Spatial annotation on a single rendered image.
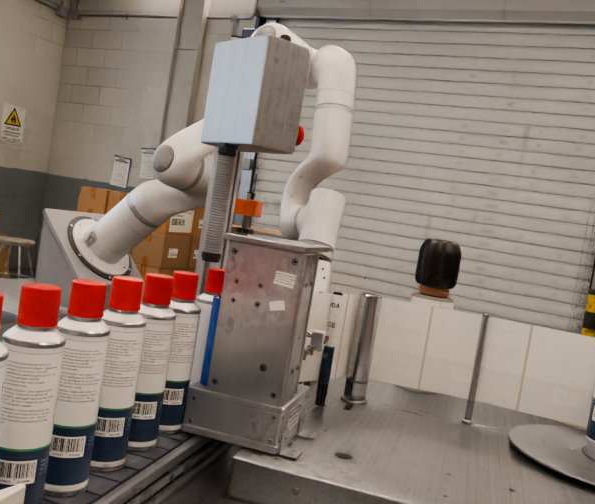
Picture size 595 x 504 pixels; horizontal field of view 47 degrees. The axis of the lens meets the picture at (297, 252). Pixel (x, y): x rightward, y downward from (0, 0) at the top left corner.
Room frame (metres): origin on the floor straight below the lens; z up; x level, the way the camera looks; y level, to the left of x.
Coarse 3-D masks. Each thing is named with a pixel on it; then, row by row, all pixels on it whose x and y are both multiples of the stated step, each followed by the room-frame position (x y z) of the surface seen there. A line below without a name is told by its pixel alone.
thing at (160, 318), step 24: (144, 288) 0.80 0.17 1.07; (168, 288) 0.80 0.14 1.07; (144, 312) 0.79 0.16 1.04; (168, 312) 0.80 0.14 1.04; (144, 336) 0.78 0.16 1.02; (168, 336) 0.80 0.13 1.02; (144, 360) 0.78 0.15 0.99; (168, 360) 0.81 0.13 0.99; (144, 384) 0.78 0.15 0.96; (144, 408) 0.78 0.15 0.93; (144, 432) 0.79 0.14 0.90
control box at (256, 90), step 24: (216, 48) 1.30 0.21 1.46; (240, 48) 1.23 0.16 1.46; (264, 48) 1.18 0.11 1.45; (288, 48) 1.20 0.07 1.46; (216, 72) 1.29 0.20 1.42; (240, 72) 1.22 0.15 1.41; (264, 72) 1.18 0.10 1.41; (288, 72) 1.21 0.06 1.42; (216, 96) 1.28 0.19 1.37; (240, 96) 1.22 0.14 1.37; (264, 96) 1.18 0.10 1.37; (288, 96) 1.21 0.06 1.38; (216, 120) 1.27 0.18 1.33; (240, 120) 1.21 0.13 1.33; (264, 120) 1.18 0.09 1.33; (288, 120) 1.22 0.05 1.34; (216, 144) 1.27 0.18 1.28; (240, 144) 1.20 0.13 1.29; (264, 144) 1.19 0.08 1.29; (288, 144) 1.22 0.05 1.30
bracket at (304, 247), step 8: (232, 232) 0.90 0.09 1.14; (240, 240) 0.86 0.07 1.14; (248, 240) 0.86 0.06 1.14; (256, 240) 0.86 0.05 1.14; (264, 240) 0.85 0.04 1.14; (272, 240) 0.87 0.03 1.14; (280, 240) 0.91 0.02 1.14; (288, 240) 0.95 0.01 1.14; (280, 248) 0.85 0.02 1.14; (288, 248) 0.84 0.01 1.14; (296, 248) 0.84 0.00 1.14; (304, 248) 0.84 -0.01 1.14; (312, 248) 0.87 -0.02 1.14; (320, 248) 0.91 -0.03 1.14; (328, 248) 0.96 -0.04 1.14
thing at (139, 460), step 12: (180, 432) 0.87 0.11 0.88; (168, 444) 0.82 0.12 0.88; (180, 444) 0.84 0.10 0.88; (132, 456) 0.77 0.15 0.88; (144, 456) 0.77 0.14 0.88; (156, 456) 0.78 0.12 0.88; (132, 468) 0.73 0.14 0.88; (144, 468) 0.75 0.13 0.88; (96, 480) 0.69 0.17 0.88; (108, 480) 0.69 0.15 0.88; (120, 480) 0.70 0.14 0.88; (84, 492) 0.66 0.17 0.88; (96, 492) 0.66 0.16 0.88; (108, 492) 0.67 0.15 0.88
